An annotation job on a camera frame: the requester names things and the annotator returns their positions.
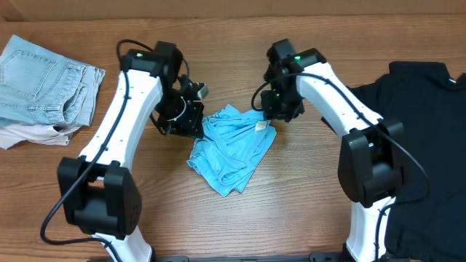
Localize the light blue printed t-shirt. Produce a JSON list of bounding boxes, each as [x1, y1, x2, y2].
[[187, 104, 277, 197]]

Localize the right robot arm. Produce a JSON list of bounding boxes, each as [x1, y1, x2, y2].
[[257, 39, 408, 261]]

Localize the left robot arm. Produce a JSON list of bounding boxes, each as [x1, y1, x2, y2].
[[40, 41, 208, 261]]

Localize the folded light denim shorts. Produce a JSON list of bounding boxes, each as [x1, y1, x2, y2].
[[1, 35, 106, 126]]

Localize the folded white cloth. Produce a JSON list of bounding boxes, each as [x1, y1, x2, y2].
[[1, 124, 81, 150]]

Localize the black garment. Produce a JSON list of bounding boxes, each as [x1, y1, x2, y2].
[[322, 60, 466, 262]]

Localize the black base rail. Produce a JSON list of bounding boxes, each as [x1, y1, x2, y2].
[[150, 252, 354, 262]]

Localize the left black cable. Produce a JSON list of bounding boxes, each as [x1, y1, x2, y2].
[[39, 39, 192, 262]]

